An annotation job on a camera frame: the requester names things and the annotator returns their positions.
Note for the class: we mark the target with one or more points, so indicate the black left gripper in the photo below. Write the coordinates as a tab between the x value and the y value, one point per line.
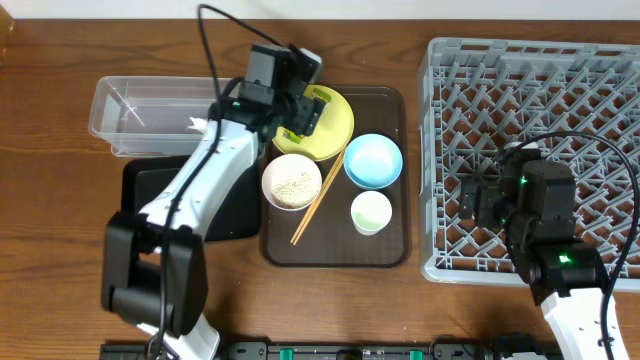
310	113

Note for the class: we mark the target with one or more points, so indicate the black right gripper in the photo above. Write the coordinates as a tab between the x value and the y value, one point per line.
489	194

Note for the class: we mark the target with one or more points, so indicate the green orange snack wrapper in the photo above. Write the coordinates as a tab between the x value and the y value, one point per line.
292	136

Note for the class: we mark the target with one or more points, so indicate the white bowl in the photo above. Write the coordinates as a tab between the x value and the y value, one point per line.
285	167

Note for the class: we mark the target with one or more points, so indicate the pile of rice grains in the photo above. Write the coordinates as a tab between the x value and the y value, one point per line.
295	192

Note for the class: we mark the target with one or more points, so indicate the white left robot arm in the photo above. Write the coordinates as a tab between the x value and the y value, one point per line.
154	271

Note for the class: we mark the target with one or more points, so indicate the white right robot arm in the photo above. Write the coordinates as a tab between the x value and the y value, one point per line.
568	281

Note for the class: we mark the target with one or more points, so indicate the grey dishwasher rack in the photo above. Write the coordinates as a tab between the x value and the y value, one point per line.
476	95

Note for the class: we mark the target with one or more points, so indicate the clear plastic waste bin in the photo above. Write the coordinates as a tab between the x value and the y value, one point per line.
148	116

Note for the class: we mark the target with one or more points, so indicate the black waste tray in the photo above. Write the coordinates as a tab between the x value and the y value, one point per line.
239	216

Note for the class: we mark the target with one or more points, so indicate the yellow plate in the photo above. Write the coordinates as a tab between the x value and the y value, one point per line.
332	133

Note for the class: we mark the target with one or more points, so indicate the light blue bowl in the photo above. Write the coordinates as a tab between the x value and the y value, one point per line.
373	161

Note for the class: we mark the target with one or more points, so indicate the white cup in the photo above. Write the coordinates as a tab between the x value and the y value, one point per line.
370	211

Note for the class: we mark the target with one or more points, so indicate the dark brown serving tray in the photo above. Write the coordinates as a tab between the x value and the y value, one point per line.
330	238

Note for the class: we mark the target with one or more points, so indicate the wooden chopstick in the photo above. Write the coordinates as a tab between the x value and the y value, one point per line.
322	197
317	197

